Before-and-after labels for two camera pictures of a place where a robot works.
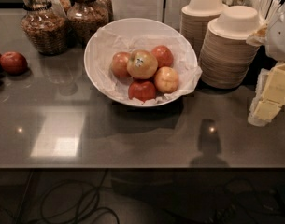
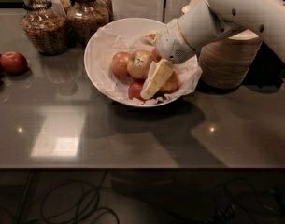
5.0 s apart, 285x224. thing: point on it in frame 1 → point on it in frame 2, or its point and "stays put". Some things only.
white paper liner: x=105 y=44 stays put
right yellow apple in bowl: x=166 y=79 stays put
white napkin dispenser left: x=137 y=2 stays put
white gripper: x=280 y=38 → x=172 y=44
